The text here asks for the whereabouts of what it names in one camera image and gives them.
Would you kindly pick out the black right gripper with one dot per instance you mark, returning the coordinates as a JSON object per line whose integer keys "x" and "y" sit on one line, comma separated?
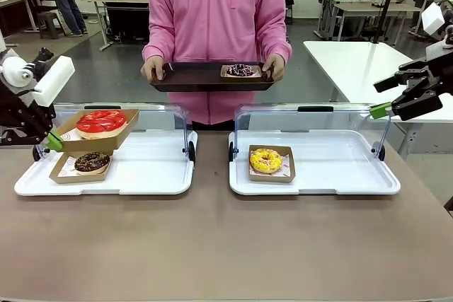
{"x": 442, "y": 68}

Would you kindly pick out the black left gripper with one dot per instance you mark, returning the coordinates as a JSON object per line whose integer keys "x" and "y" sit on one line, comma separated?
{"x": 17, "y": 107}

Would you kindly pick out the cardboard tray of red donut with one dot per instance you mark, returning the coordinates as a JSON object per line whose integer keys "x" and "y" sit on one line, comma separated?
{"x": 92, "y": 144}

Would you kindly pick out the red glazed donut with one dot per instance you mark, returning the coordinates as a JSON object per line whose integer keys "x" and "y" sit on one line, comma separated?
{"x": 101, "y": 121}

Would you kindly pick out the dark brown serving tray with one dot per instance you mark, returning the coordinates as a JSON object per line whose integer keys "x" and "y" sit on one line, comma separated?
{"x": 191, "y": 79}

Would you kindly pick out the chocolate donut with coloured sprinkles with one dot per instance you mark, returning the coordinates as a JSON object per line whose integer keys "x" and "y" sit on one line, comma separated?
{"x": 233, "y": 70}

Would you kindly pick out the cardboard tray of sprinkle donut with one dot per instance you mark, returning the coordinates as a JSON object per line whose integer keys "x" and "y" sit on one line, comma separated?
{"x": 223, "y": 74}

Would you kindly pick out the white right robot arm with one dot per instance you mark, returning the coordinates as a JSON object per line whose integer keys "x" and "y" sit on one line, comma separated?
{"x": 448, "y": 35}

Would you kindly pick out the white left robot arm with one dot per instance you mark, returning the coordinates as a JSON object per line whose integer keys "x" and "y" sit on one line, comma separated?
{"x": 14, "y": 68}

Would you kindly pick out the person's left forearm pink sleeve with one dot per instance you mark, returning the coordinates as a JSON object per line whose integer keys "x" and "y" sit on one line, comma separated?
{"x": 279, "y": 51}

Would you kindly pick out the person's right forearm pink sleeve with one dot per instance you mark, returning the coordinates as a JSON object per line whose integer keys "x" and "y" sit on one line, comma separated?
{"x": 155, "y": 51}

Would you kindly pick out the cardboard tray of nut donut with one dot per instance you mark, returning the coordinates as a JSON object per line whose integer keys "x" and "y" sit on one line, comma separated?
{"x": 56, "y": 176}

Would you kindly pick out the chocolate donut with nut crumbs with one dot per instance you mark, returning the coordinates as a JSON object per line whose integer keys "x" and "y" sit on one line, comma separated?
{"x": 85, "y": 165}

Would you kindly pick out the cardboard tray of yellow donut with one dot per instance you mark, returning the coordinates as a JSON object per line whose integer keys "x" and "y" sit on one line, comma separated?
{"x": 270, "y": 179}

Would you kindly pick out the yellow sprinkled donut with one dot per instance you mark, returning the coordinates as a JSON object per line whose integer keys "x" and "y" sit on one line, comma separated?
{"x": 256, "y": 164}

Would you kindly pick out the person in pink hoodie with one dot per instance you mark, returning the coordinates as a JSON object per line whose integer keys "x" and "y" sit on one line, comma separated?
{"x": 212, "y": 15}

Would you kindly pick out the person's right hand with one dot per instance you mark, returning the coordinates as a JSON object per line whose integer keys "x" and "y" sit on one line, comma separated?
{"x": 154, "y": 66}

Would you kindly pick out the person's left hand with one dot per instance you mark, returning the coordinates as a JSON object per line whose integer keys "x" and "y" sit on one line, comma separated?
{"x": 277, "y": 66}

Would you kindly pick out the white printed paper liner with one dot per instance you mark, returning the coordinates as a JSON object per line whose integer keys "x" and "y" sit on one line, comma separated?
{"x": 67, "y": 165}
{"x": 286, "y": 169}

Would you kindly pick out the large white table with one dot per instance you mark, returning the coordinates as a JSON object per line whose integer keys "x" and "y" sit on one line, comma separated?
{"x": 354, "y": 65}

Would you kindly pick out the black pole stand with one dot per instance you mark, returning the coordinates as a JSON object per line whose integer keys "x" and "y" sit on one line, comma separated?
{"x": 387, "y": 5}

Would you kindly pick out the grey table white legs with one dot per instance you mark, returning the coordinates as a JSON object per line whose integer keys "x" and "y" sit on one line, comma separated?
{"x": 368, "y": 8}

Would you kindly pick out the grey plastic chair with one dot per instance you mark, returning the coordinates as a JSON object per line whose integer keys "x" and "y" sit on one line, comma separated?
{"x": 49, "y": 22}

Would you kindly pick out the white plastic display tray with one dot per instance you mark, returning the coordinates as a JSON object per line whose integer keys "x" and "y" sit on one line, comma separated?
{"x": 336, "y": 167}
{"x": 148, "y": 174}

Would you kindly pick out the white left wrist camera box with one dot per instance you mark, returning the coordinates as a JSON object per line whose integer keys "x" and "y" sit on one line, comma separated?
{"x": 53, "y": 82}

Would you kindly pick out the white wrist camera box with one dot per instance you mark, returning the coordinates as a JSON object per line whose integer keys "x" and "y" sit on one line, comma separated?
{"x": 431, "y": 17}
{"x": 53, "y": 82}

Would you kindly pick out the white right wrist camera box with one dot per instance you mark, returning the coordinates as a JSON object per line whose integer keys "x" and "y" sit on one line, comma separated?
{"x": 431, "y": 17}

